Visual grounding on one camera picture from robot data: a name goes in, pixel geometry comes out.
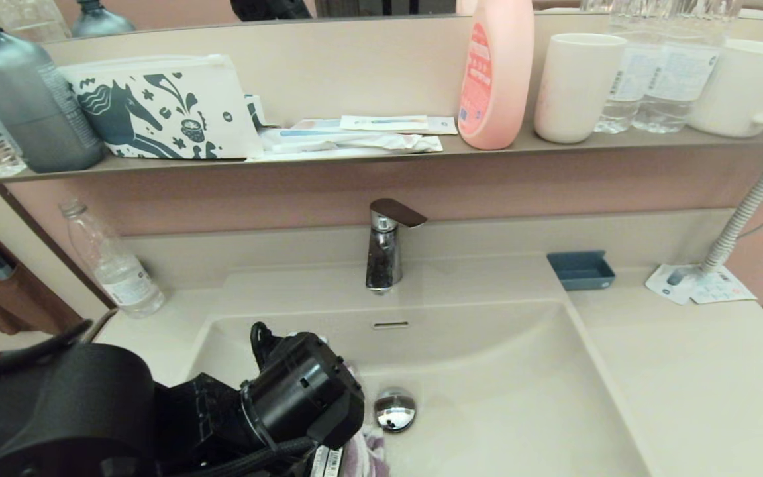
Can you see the pink lotion bottle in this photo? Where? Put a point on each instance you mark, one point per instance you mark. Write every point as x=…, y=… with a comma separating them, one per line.
x=507, y=79

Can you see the white sachet with text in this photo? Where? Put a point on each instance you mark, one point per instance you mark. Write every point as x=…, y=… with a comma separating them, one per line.
x=726, y=290

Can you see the white sachet grey print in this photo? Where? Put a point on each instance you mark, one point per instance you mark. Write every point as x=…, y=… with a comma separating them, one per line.
x=669, y=281

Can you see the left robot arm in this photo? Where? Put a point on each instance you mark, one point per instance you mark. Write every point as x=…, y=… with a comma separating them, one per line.
x=90, y=411

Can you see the brown wall holder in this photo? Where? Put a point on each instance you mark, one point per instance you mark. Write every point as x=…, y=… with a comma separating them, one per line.
x=30, y=305

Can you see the white pouch horse print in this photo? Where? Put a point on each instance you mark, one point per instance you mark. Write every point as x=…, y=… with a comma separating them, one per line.
x=222, y=99

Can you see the grey wall shelf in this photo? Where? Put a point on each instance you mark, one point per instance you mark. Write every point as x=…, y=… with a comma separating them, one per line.
x=487, y=152

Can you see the chrome sink drain stopper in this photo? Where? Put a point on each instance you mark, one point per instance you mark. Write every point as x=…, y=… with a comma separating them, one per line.
x=395, y=409

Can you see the long white wrapped packet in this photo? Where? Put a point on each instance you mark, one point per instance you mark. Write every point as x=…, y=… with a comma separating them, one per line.
x=355, y=141

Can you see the chrome faucet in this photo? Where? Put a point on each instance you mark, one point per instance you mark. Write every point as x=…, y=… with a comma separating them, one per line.
x=385, y=258

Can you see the wall mirror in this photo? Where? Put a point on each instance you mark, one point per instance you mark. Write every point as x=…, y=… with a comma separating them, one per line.
x=156, y=10

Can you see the small clear plastic bottle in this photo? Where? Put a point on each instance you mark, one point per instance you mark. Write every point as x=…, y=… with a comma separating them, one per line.
x=120, y=277

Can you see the large clear water bottle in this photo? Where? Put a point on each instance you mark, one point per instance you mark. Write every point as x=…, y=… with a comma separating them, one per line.
x=679, y=79
x=632, y=79

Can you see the small printed white pouch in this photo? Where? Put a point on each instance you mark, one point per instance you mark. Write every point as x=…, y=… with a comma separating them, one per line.
x=255, y=110

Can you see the white paper toothbrush packet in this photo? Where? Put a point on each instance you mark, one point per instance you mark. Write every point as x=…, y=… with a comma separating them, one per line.
x=388, y=123

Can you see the blue soap dish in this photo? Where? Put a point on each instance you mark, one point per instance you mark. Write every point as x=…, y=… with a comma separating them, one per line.
x=580, y=271

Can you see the small flat white packet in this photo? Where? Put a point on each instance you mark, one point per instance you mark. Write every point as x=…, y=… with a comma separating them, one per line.
x=312, y=124

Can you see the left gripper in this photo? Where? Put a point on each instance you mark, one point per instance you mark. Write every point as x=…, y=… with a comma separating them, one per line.
x=302, y=397

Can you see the purple white striped towel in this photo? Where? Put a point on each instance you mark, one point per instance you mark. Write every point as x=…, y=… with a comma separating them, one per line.
x=365, y=457

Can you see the grey bottle teal cap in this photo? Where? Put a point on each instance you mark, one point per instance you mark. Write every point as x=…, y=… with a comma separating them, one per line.
x=27, y=99

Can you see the beige sink basin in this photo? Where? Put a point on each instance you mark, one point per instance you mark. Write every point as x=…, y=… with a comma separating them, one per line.
x=487, y=397

